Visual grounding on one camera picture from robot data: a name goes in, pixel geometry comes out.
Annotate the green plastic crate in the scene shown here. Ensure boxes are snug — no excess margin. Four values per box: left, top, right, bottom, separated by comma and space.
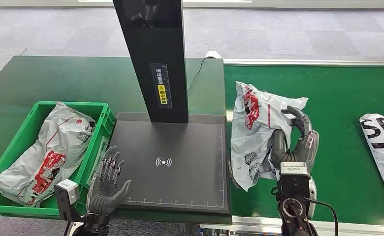
0, 101, 117, 220

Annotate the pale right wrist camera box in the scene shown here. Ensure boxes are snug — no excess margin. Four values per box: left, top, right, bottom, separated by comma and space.
280, 161, 310, 177

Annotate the aluminium conveyor frame rail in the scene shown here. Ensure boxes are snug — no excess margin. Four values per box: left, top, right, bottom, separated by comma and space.
223, 59, 384, 67
199, 215, 384, 236

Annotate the black and yellow column label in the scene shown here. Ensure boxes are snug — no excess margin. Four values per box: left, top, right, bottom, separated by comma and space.
150, 63, 173, 110

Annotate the green conveyor belt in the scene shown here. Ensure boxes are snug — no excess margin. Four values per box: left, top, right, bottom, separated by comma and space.
224, 64, 384, 228

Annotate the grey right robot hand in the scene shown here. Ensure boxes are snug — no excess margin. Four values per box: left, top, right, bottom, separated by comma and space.
270, 106, 320, 170

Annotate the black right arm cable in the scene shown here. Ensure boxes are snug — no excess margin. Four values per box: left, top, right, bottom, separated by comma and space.
304, 197, 339, 236

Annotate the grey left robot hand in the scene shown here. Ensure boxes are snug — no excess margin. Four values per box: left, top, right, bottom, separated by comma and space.
87, 146, 132, 216

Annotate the black scanner column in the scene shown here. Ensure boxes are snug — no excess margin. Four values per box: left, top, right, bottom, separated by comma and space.
112, 0, 190, 124

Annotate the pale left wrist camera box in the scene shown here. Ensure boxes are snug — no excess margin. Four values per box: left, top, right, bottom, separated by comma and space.
54, 179, 81, 221

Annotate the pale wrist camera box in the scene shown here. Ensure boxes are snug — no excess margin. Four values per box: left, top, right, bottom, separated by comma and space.
280, 161, 310, 177
54, 179, 81, 221

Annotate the black scanner base plate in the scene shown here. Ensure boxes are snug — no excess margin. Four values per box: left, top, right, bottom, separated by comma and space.
108, 112, 232, 216

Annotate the crumpled grey mailer, red print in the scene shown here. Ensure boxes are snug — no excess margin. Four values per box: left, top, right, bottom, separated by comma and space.
0, 102, 97, 208

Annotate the thin black power cable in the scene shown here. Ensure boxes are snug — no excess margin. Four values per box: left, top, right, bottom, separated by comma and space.
187, 58, 206, 94

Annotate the grey mailer bag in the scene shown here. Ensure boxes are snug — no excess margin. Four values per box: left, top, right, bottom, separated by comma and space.
229, 81, 309, 192

